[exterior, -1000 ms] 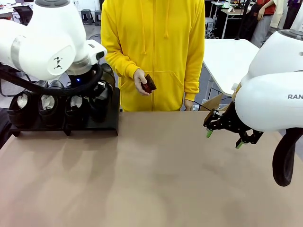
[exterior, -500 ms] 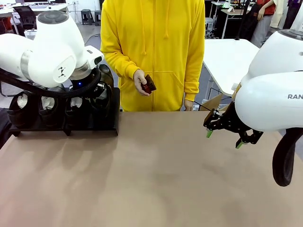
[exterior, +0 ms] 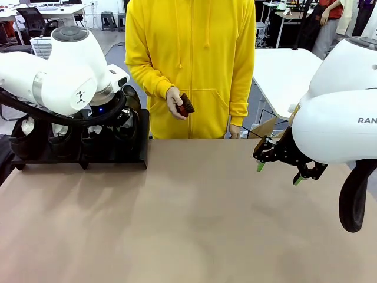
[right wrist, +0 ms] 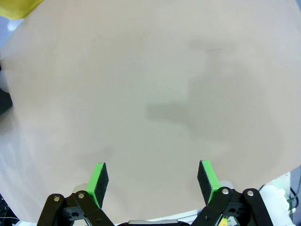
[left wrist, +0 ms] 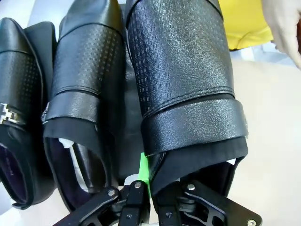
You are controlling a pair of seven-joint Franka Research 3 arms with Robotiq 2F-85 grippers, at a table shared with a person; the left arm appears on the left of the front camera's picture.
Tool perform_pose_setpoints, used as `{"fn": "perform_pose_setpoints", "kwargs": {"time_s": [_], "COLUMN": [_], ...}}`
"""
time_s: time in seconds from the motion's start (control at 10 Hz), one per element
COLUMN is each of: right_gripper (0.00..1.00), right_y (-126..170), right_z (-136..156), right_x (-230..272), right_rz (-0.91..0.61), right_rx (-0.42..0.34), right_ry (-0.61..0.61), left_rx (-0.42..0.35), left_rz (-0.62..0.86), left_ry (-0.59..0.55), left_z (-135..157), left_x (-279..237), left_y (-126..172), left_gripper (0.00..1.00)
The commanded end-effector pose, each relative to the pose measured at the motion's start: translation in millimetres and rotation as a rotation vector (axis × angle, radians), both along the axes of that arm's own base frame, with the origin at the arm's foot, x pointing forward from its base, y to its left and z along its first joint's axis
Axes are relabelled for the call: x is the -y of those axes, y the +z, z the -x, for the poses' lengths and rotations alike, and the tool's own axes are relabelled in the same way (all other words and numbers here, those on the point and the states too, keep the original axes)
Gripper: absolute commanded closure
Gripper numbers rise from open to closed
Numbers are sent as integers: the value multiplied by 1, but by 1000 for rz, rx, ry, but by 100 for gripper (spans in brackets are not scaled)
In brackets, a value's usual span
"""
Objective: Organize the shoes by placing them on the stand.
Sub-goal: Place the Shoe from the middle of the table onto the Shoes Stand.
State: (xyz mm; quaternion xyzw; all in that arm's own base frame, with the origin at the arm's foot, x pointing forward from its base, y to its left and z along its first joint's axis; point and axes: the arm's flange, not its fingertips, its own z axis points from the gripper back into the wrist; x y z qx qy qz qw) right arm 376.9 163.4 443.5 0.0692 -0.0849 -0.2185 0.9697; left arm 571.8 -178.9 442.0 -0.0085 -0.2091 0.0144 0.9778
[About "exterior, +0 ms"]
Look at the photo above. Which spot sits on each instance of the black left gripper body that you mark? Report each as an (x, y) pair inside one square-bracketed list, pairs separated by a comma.
[(125, 117)]

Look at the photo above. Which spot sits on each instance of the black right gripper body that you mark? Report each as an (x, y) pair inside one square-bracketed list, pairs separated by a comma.
[(290, 154)]

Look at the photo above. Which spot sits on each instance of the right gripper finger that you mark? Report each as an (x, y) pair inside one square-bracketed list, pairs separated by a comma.
[(265, 150), (312, 171)]

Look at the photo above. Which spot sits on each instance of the black leather dress shoe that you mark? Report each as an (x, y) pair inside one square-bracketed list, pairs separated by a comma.
[(131, 97), (94, 141), (60, 141), (28, 144)]

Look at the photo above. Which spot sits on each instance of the brown wooden shoe brush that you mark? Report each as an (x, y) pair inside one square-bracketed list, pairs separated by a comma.
[(186, 104)]

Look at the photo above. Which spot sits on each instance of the person's right forearm yellow sleeve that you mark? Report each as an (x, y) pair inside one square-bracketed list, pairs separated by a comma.
[(153, 79)]

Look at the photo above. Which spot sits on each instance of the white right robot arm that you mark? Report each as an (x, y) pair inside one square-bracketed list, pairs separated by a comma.
[(338, 118)]

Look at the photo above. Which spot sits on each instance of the person's left forearm yellow sleeve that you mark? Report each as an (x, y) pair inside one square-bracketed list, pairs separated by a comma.
[(240, 97)]

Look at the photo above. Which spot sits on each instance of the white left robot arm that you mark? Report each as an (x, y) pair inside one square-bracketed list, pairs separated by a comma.
[(59, 73)]

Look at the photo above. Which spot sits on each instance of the black metal shoe stand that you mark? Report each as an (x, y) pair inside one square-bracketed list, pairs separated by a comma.
[(144, 132), (44, 161)]

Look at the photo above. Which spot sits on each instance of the person's left hand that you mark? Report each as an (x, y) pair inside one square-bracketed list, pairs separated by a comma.
[(235, 131)]

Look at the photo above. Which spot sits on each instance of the person's right hand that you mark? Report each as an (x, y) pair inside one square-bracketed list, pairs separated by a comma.
[(173, 98)]

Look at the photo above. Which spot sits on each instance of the brown cardboard piece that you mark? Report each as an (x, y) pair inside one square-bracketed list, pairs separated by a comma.
[(265, 129)]

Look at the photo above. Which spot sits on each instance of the person in yellow hoodie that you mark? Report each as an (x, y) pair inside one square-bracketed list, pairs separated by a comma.
[(191, 59)]

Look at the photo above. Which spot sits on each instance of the grey plastic stool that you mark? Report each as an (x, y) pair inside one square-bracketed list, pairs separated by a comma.
[(122, 22), (109, 20)]

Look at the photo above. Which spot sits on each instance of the white air purifier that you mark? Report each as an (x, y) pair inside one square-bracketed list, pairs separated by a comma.
[(41, 48)]

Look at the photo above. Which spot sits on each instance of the white office desk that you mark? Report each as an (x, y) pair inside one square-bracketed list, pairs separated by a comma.
[(59, 11)]

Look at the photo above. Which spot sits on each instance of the black fabric item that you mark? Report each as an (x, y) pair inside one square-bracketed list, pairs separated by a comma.
[(4, 159)]

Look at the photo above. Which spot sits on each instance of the black mesh office chair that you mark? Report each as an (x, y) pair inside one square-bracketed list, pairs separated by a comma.
[(32, 20)]

